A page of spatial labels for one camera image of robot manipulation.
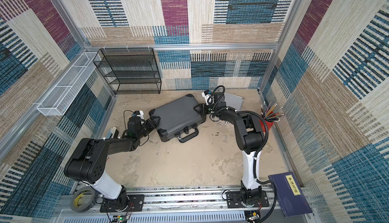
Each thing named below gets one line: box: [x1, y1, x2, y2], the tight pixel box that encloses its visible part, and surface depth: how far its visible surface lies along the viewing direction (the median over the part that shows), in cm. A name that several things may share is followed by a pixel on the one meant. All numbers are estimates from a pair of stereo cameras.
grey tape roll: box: [70, 186, 96, 213], surface depth 76 cm
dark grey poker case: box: [148, 93, 207, 143], surface depth 98 cm
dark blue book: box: [267, 171, 313, 218], surface depth 75 cm
